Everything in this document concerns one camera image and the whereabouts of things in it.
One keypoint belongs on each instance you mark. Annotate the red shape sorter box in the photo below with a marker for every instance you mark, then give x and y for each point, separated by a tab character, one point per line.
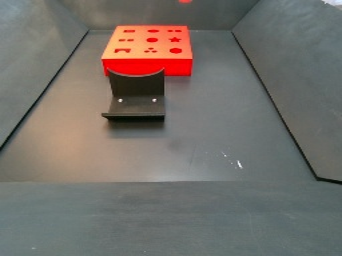
141	49

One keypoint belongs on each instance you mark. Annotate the black curved holder bracket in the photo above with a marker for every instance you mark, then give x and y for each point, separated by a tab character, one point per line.
138	96

